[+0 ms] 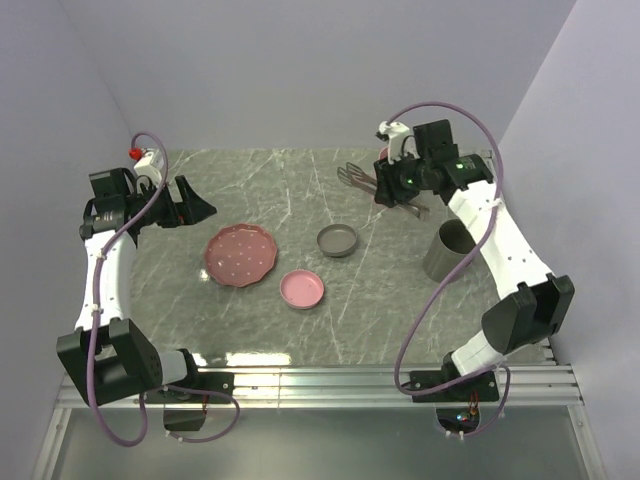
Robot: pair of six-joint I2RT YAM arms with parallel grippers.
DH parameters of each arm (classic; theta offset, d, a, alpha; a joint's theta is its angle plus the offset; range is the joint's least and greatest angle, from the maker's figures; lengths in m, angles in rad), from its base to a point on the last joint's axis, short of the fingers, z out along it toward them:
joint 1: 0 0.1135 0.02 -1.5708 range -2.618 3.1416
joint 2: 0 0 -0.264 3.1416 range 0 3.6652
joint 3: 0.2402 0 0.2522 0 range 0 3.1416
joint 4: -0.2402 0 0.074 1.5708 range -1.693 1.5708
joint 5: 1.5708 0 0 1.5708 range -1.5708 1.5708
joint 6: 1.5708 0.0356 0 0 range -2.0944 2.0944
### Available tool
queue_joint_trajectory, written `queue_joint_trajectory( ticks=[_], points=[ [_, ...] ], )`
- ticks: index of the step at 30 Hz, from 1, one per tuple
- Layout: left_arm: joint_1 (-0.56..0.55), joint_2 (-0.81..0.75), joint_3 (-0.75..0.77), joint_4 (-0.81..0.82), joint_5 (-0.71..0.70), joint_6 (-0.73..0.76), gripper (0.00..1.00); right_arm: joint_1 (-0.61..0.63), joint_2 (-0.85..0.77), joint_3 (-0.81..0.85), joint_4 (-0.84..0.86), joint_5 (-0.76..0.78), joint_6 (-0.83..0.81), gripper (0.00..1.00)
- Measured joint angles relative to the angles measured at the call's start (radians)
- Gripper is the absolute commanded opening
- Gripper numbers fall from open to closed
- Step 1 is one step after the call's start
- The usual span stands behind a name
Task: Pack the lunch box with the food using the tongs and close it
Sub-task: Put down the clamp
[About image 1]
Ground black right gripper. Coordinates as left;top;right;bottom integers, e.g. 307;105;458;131
372;148;431;209

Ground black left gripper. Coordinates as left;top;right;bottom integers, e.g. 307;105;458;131
126;175;216;228

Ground metal tongs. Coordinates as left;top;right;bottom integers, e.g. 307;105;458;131
336;162;430;221

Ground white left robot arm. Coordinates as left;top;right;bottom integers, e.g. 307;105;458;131
56;168;217;405

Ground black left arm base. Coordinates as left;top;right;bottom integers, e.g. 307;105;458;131
145;372;236;437

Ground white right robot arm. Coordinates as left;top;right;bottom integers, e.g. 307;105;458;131
374;120;575;400

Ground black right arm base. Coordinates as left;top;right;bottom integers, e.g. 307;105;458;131
403;370;506;439

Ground pink cylindrical container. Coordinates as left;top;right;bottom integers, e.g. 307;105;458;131
378;147;389;162

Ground pink polka dot plate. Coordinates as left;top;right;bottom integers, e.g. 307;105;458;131
203;223;278;288

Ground grey cylindrical container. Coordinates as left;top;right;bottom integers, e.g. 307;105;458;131
422;219;476;283

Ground grey round lid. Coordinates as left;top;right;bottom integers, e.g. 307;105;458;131
316;224;358;258

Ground pink round lid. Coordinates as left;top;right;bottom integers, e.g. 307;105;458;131
280;269;325;310

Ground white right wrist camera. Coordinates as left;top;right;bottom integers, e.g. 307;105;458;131
376;121;412;164

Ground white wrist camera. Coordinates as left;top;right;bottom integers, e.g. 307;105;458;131
376;121;412;164
128;147;165;186

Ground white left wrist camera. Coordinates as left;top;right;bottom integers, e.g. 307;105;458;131
128;147;165;186

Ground aluminium front rail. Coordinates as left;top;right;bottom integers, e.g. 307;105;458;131
33;365;606;479

